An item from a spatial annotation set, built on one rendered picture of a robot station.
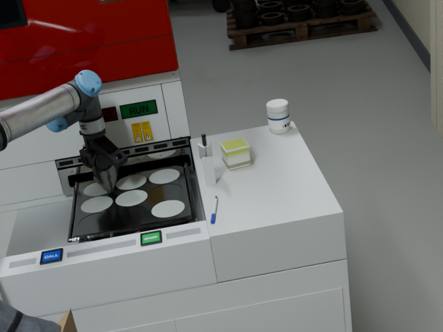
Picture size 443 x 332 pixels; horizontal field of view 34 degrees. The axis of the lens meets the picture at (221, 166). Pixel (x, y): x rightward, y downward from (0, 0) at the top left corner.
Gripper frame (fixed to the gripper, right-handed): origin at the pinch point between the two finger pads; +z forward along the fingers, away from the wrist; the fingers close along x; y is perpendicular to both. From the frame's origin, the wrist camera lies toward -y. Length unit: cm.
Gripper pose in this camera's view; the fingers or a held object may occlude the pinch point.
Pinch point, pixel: (111, 190)
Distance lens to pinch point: 231.0
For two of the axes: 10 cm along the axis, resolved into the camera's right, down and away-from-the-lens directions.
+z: 1.4, 8.8, 4.5
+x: -6.6, 4.2, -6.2
